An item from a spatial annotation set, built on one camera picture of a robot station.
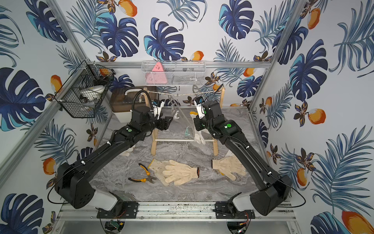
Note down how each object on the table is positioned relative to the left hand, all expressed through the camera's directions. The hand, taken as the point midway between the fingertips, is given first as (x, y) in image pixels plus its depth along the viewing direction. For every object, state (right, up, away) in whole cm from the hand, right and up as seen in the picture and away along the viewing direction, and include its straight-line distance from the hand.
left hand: (166, 112), depth 78 cm
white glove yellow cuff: (+17, -13, +4) cm, 22 cm away
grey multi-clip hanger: (+9, +12, +43) cm, 45 cm away
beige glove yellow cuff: (-7, -32, +12) cm, 35 cm away
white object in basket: (-41, +11, +2) cm, 43 cm away
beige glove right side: (+37, -32, +12) cm, 50 cm away
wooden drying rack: (-11, -17, +21) cm, 29 cm away
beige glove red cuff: (+6, -35, +8) cm, 37 cm away
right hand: (+17, -1, -3) cm, 17 cm away
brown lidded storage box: (-36, +12, +30) cm, 49 cm away
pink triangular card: (-8, +24, +12) cm, 28 cm away
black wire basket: (-54, +26, +17) cm, 62 cm away
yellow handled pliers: (-11, -37, +6) cm, 39 cm away
